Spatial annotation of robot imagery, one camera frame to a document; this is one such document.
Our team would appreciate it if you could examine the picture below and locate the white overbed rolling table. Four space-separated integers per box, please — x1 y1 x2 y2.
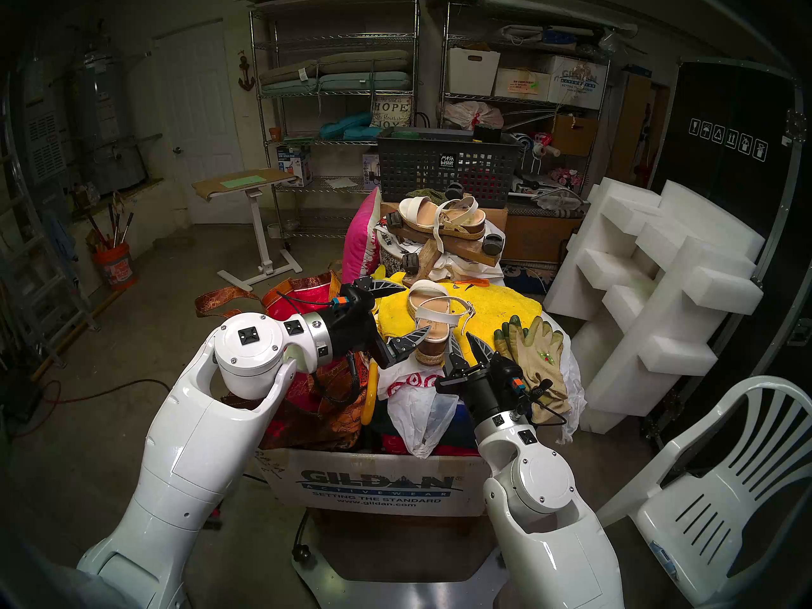
192 167 304 292

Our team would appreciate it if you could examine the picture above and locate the pink pillow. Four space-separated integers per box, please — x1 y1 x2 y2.
343 186 383 285

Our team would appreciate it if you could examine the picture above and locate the orange black floor cable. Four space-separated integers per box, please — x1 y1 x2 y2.
13 378 177 440

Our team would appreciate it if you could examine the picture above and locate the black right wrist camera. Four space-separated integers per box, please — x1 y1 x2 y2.
507 373 553 402

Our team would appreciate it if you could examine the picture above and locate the white Gildan activewear carton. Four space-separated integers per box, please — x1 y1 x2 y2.
257 449 508 518
547 55 610 110

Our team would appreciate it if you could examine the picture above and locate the long white tube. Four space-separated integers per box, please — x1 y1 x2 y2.
482 0 638 37

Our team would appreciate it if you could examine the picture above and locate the white storage bin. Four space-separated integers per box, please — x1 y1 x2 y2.
448 46 502 96

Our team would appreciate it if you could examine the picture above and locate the white foam packing block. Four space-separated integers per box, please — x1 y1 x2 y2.
660 180 766 259
544 176 765 434

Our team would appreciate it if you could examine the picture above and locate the blue white appliance box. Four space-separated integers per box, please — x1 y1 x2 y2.
277 145 313 188

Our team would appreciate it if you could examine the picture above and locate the beige green garden glove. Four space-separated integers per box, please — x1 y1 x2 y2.
494 315 527 361
507 316 572 424

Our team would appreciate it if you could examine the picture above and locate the red orange patterned fabric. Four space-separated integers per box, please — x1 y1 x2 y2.
222 270 372 453

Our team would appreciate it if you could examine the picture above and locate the grey metal ladder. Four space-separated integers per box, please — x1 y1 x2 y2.
0 138 101 369

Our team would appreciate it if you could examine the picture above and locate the blue fabric bag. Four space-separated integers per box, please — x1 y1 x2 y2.
438 392 486 453

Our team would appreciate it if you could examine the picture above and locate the grey water heater tank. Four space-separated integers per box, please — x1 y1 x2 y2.
73 49 148 195

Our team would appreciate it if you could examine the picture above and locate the yellow terry towel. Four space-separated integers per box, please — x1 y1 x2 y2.
371 265 543 399

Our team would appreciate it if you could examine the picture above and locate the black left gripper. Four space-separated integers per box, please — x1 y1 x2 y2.
328 276 433 369

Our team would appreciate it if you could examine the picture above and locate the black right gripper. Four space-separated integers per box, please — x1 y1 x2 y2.
435 332 537 424

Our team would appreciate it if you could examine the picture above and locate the wooden caster dolly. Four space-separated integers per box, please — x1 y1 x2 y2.
384 207 506 278

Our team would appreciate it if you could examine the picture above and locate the chrome wire shelving rack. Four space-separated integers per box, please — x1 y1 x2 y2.
439 2 611 196
249 0 421 240

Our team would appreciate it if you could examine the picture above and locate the black flight case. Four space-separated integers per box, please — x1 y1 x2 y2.
647 56 812 450

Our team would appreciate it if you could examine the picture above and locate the black plastic mesh basket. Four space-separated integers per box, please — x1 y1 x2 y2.
377 127 522 209

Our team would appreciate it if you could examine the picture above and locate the white red-logo plastic bag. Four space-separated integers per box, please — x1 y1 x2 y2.
377 354 461 459

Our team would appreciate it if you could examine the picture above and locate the white red plastic bag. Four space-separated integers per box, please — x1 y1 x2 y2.
443 100 505 131

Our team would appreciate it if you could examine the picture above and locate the brown patterned fabric strap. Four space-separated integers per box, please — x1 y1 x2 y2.
193 286 261 318

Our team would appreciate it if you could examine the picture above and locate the brown cardboard box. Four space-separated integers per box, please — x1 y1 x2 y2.
552 113 600 158

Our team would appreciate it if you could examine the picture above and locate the white panel door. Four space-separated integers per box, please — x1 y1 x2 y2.
152 19 251 225

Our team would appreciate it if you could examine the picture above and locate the white plastic sheet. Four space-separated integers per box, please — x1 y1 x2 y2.
542 313 587 443

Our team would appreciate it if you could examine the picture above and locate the white strap wedge sandal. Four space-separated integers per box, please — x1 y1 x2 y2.
406 279 476 367
398 194 487 253

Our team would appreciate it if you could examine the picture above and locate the brown wooden chest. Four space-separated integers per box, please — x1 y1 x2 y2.
504 202 587 264

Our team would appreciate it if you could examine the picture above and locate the orange plastic bucket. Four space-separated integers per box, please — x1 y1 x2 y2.
95 242 137 291

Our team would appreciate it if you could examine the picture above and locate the teal pillow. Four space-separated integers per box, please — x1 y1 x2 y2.
318 112 375 140

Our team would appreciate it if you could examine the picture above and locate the teal seat cushion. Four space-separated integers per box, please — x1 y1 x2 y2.
261 72 413 96

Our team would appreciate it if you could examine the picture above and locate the blue patterned rug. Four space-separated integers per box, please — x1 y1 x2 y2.
501 262 559 296

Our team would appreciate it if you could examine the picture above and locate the beige seat cushion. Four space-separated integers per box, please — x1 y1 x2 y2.
259 49 412 86

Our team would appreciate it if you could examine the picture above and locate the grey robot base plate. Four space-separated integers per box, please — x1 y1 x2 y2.
292 547 508 609

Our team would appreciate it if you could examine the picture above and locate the white labelled cardboard box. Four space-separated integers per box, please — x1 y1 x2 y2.
494 67 553 102

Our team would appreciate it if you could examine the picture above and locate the white plastic garden chair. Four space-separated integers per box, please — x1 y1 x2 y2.
596 376 812 609

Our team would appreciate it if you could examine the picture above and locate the yellow hooked handle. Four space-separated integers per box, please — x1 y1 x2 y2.
362 360 380 426

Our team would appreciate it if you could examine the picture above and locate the grey louvred furnace unit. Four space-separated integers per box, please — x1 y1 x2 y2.
24 103 69 183

